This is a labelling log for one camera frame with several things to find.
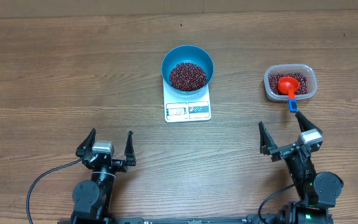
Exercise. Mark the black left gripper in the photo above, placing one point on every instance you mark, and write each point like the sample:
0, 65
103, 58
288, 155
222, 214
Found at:
122, 166

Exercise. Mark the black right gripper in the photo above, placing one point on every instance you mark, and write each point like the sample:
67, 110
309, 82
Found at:
288, 149

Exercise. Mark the red measuring scoop blue handle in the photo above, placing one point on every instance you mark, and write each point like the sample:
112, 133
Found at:
288, 86

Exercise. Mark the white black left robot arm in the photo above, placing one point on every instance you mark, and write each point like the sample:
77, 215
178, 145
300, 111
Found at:
92, 197

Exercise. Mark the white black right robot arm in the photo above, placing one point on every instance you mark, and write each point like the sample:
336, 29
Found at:
317, 192

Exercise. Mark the white kitchen scale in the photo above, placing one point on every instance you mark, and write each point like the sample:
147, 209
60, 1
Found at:
180, 107

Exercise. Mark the red beans in bowl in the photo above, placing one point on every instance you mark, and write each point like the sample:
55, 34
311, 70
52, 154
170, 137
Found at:
187, 76

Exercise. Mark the blue bowl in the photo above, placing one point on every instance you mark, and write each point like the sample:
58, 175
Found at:
187, 53

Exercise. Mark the red beans in container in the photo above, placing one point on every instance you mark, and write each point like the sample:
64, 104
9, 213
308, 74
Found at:
274, 78

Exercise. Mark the clear plastic container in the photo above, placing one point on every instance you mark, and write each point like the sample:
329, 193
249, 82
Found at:
303, 69

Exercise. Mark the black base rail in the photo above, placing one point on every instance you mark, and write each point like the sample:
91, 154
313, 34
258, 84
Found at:
221, 220

